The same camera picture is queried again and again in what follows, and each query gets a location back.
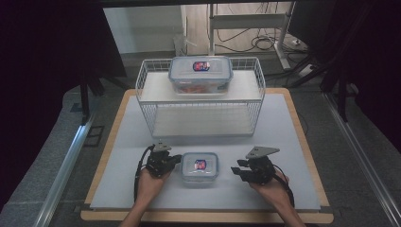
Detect white wire shelf rack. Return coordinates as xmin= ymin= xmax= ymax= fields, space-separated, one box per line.
xmin=134 ymin=56 xmax=267 ymax=139

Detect black metal stand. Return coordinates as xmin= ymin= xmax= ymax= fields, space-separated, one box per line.
xmin=78 ymin=71 xmax=106 ymax=125
xmin=321 ymin=61 xmax=358 ymax=123

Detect small clear food container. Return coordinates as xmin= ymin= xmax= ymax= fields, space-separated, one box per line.
xmin=180 ymin=151 xmax=220 ymax=184

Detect person's left hand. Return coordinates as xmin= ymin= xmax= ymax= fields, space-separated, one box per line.
xmin=137 ymin=167 xmax=173 ymax=206

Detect white table mat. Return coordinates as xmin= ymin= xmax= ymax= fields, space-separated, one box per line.
xmin=89 ymin=92 xmax=323 ymax=212

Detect large clear food container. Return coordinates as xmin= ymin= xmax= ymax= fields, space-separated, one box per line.
xmin=167 ymin=55 xmax=235 ymax=96

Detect person's right hand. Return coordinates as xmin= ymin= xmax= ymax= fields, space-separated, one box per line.
xmin=248 ymin=167 xmax=293 ymax=210

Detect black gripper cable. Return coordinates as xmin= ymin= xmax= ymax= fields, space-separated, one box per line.
xmin=271 ymin=164 xmax=296 ymax=209
xmin=133 ymin=144 xmax=156 ymax=203

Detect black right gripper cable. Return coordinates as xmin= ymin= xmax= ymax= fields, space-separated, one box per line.
xmin=271 ymin=164 xmax=296 ymax=209

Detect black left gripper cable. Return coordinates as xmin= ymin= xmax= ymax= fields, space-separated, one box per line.
xmin=133 ymin=144 xmax=156 ymax=203

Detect white metal stand frame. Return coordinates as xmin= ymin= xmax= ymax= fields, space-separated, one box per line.
xmin=206 ymin=2 xmax=296 ymax=71

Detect black floor cables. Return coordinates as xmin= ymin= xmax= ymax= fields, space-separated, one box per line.
xmin=215 ymin=27 xmax=309 ymax=55

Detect aluminium floor rail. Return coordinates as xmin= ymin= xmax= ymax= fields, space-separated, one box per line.
xmin=323 ymin=92 xmax=401 ymax=227
xmin=32 ymin=120 xmax=93 ymax=227

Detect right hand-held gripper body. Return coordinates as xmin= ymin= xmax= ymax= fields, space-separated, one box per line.
xmin=244 ymin=145 xmax=281 ymax=186

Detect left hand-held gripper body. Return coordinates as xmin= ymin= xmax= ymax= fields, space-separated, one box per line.
xmin=145 ymin=142 xmax=178 ymax=180

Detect white power strip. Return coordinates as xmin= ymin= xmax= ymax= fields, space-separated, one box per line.
xmin=297 ymin=63 xmax=315 ymax=79

